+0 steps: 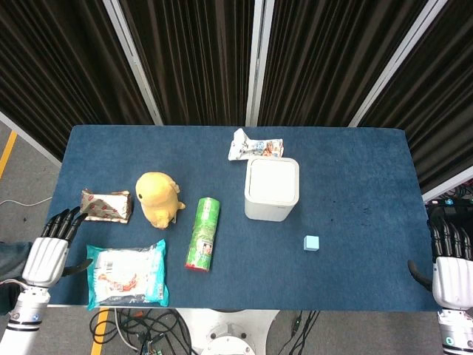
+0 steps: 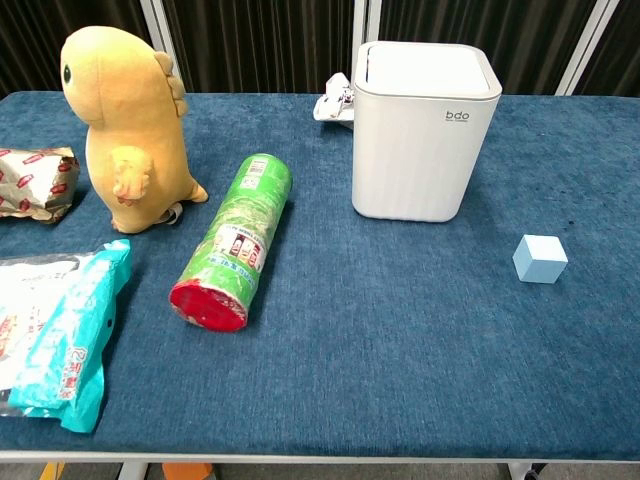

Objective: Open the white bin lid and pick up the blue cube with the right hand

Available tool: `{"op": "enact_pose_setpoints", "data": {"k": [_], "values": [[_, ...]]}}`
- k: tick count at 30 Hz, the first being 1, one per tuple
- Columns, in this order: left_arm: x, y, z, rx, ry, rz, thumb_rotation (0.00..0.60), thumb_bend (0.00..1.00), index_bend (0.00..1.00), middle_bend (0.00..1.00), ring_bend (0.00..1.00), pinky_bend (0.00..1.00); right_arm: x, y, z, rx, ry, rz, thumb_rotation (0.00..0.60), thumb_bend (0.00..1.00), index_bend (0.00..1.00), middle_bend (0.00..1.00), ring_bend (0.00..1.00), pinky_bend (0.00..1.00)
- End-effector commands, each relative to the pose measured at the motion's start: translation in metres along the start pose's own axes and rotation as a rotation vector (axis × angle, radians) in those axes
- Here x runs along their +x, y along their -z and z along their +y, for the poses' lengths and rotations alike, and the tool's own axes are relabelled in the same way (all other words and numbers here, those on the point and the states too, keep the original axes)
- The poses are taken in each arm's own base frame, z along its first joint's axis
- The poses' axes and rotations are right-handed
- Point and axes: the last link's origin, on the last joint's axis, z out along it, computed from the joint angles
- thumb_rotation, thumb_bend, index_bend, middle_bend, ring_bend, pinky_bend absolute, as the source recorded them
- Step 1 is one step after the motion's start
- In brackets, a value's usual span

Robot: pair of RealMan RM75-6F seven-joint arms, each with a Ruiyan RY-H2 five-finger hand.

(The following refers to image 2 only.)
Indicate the white table leg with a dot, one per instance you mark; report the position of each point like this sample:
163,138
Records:
519,472
134,471

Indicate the blue table cloth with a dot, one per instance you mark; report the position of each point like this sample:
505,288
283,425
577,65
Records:
375,350

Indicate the white partition post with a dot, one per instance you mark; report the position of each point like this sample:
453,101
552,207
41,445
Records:
592,45
159,35
365,20

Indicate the crumpled red-printed paper bag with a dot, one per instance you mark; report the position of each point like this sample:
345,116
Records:
30,180

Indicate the green chip can red lid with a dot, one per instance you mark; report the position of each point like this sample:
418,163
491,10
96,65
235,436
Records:
240,230

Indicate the crumpled white wrapper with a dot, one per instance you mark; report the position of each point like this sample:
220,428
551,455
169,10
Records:
332,102

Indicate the white plastic bin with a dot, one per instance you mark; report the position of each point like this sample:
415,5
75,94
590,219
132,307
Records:
415,150

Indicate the teal and white snack packet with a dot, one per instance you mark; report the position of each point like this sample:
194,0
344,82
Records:
65,325

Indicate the orange object under table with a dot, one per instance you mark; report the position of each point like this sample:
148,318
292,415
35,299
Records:
187,472

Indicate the small light blue cube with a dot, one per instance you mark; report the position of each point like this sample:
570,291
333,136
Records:
540,260

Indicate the yellow plush dinosaur toy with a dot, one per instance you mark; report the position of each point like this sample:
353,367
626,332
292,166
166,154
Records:
130,125

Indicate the black pleated curtain panel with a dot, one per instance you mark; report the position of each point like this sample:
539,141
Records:
622,55
260,45
35,30
490,30

